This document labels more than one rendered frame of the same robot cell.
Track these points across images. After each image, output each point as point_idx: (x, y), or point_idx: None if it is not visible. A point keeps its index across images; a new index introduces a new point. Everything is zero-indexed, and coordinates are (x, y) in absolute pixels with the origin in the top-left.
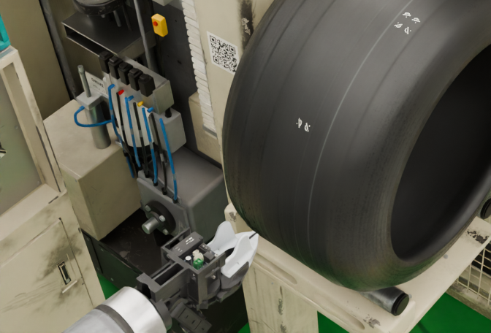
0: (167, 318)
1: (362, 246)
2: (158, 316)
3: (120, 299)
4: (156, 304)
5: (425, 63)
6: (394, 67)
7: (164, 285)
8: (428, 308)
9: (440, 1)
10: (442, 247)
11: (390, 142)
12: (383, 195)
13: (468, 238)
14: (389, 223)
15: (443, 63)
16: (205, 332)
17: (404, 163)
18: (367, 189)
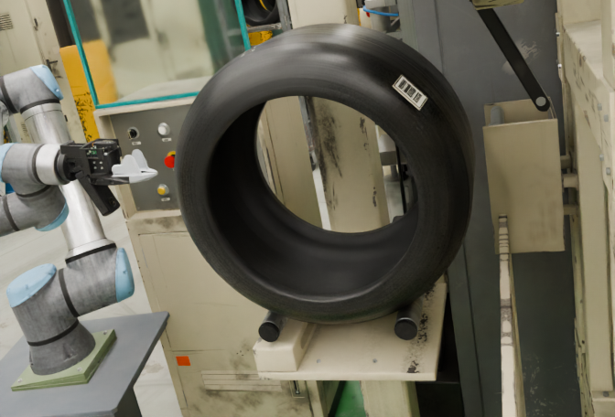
0: (60, 165)
1: (185, 211)
2: (51, 157)
3: (55, 144)
4: (60, 155)
5: (233, 77)
6: (218, 74)
7: (66, 145)
8: (318, 377)
9: (276, 44)
10: (303, 300)
11: (194, 125)
12: (191, 170)
13: (406, 364)
14: (203, 204)
15: (244, 83)
16: (104, 212)
17: (208, 153)
18: (181, 157)
